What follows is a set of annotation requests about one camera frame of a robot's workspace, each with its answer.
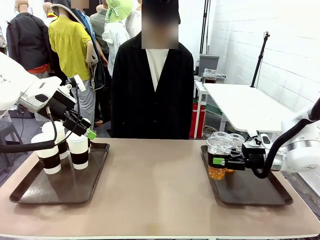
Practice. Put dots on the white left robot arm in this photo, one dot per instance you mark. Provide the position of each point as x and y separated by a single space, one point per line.
15 85

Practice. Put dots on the mannequin with red collar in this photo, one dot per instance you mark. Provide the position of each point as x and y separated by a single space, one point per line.
48 12

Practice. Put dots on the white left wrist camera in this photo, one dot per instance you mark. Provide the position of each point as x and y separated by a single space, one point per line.
80 83

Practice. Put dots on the clear iced coffee cup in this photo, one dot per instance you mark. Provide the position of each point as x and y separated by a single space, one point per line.
238 141
218 147

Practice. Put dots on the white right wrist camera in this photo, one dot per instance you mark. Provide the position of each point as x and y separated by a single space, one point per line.
260 140

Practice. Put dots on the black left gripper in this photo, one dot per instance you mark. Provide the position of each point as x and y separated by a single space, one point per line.
58 106

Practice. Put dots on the black stool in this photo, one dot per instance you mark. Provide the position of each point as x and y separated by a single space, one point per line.
7 135

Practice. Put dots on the mannequin in beige shirt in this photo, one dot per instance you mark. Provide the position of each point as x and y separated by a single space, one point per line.
133 23

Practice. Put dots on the person in blue shirt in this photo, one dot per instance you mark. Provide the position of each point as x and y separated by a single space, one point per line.
100 82

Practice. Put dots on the black light stand poles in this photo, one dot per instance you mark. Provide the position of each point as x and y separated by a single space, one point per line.
205 25

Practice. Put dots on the mannequin in black jacket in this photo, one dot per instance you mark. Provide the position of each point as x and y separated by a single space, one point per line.
27 42

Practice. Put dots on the dark brown plastic tray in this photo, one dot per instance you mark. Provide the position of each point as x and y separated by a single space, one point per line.
250 187
75 180

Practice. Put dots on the white background table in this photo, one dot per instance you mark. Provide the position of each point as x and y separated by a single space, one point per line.
245 105

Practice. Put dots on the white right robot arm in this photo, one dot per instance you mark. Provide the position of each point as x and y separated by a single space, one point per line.
302 152

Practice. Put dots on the red container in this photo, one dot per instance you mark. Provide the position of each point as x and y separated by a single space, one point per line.
200 120

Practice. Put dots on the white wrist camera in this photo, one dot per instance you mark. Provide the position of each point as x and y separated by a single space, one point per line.
80 83
260 140

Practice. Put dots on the black tripod stand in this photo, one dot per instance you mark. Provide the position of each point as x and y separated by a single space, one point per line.
260 60

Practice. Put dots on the grey equipment case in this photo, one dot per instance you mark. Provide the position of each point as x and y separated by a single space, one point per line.
17 113

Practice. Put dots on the grey storage box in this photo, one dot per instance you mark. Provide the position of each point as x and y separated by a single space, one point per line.
208 63

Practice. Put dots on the person in black coat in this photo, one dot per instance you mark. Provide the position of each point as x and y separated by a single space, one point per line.
150 100

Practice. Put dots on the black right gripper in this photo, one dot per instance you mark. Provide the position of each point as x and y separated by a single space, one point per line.
253 156

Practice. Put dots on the mannequin in yellow blouse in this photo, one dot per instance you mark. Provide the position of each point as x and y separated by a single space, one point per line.
70 47

